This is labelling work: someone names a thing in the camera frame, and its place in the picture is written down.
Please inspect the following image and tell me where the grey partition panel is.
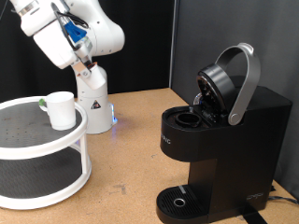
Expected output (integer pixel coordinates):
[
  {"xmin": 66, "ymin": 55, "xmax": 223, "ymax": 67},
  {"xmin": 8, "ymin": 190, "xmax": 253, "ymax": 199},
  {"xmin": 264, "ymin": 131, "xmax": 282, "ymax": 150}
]
[{"xmin": 169, "ymin": 0, "xmax": 299, "ymax": 200}]

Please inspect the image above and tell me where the black drip tray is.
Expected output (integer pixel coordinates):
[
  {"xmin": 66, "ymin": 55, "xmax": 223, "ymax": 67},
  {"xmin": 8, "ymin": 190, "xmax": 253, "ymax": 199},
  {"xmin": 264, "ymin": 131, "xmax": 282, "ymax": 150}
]
[{"xmin": 156, "ymin": 185, "xmax": 209, "ymax": 224}]

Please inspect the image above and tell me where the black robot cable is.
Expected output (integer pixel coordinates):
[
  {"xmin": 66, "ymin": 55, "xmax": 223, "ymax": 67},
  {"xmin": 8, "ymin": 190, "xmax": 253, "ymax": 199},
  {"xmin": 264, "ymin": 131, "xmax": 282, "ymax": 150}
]
[{"xmin": 50, "ymin": 3, "xmax": 92, "ymax": 50}]

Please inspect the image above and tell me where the white two-tier turntable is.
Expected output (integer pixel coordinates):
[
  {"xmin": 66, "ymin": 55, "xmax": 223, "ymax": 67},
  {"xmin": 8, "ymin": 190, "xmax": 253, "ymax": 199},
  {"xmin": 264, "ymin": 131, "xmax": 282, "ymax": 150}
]
[{"xmin": 0, "ymin": 95, "xmax": 93, "ymax": 211}]

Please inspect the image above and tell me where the silver keurig lid handle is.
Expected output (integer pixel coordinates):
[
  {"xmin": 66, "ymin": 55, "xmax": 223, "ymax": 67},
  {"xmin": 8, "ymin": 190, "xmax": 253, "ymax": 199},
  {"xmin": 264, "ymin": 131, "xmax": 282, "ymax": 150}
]
[{"xmin": 214, "ymin": 42, "xmax": 262, "ymax": 127}]

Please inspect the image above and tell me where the black curtain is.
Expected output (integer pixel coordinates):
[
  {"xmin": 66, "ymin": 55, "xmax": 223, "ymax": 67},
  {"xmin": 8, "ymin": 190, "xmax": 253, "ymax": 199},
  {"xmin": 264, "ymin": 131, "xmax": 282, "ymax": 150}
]
[{"xmin": 0, "ymin": 0, "xmax": 176, "ymax": 104}]

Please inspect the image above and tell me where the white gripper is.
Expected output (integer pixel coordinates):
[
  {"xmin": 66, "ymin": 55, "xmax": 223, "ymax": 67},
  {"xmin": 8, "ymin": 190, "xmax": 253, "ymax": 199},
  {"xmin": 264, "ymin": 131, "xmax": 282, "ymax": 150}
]
[{"xmin": 32, "ymin": 19, "xmax": 98, "ymax": 79}]

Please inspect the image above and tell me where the braided power cable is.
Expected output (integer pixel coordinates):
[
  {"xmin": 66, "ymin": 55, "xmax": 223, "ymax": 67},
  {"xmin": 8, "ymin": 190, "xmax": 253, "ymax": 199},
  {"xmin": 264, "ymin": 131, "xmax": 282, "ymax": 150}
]
[{"xmin": 267, "ymin": 194, "xmax": 299, "ymax": 206}]

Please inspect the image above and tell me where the black keurig coffee machine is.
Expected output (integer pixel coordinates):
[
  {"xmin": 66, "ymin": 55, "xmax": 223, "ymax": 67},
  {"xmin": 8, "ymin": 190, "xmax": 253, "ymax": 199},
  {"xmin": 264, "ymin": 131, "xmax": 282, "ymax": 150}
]
[{"xmin": 156, "ymin": 63, "xmax": 293, "ymax": 224}]

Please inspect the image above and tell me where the white mug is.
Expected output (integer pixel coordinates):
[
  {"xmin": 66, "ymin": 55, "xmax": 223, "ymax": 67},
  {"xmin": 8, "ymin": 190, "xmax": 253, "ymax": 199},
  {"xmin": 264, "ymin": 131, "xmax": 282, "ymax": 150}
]
[{"xmin": 38, "ymin": 91, "xmax": 78, "ymax": 132}]

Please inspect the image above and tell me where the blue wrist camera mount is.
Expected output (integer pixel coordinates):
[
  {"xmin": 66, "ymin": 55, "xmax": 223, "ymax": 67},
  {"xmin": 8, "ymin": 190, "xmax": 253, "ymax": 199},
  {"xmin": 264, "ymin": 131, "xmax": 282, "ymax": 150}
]
[{"xmin": 64, "ymin": 21, "xmax": 89, "ymax": 45}]

